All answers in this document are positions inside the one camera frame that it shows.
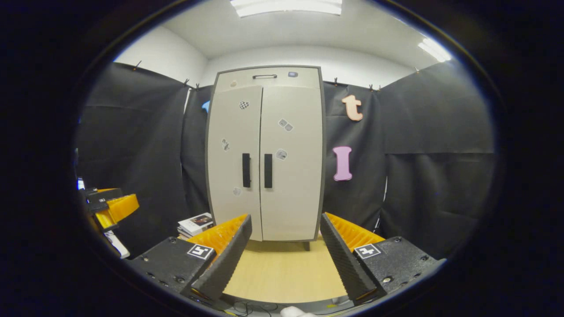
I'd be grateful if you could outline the narrow ceiling light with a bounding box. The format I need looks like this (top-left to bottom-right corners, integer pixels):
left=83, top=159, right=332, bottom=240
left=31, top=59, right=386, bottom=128
left=417, top=38, right=453, bottom=63

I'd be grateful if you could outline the white grey shoe cabinet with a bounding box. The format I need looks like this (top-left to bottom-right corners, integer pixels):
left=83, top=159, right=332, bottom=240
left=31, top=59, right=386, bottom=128
left=204, top=65, right=327, bottom=252

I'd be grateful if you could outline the black backdrop cloth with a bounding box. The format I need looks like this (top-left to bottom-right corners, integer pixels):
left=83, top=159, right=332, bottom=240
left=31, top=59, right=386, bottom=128
left=74, top=61, right=497, bottom=261

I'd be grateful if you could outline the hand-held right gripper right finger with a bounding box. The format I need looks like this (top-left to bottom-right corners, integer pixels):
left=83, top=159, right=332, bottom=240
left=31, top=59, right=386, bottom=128
left=319, top=212, right=446, bottom=305

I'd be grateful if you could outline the white cabinet drawer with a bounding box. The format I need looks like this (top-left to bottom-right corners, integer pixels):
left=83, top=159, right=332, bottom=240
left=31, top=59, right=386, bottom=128
left=214, top=67, right=321, bottom=92

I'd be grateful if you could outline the large ceiling light panel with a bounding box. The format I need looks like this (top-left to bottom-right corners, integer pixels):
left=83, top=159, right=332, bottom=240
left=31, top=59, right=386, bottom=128
left=230, top=0, right=343, bottom=18

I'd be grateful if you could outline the small stack of books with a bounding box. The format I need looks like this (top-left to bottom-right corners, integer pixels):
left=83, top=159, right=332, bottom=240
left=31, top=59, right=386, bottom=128
left=177, top=212, right=215, bottom=240

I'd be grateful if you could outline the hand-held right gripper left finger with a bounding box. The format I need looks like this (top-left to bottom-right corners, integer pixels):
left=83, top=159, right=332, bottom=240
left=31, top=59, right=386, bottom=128
left=128, top=214, right=253, bottom=304

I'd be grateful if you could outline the white shoe cabinet door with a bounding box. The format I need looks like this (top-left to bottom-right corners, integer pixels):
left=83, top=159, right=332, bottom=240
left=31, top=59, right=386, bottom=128
left=207, top=85, right=264, bottom=242
left=260, top=85, right=324, bottom=242

